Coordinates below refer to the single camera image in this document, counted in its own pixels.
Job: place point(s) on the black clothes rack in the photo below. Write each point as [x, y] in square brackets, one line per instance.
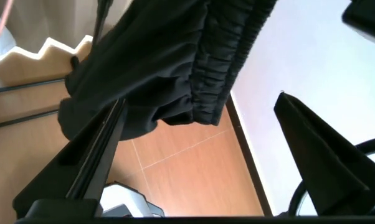
[101, 15]

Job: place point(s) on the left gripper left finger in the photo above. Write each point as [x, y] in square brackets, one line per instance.
[81, 174]

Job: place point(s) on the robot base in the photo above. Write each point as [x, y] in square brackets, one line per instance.
[122, 196]

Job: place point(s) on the pink clothes hanger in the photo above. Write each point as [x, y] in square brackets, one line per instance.
[5, 18]

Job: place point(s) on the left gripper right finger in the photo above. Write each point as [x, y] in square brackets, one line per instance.
[330, 174]

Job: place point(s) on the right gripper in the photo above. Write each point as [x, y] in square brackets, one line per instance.
[371, 15]

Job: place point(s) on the black garment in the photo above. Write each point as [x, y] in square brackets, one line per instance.
[144, 62]

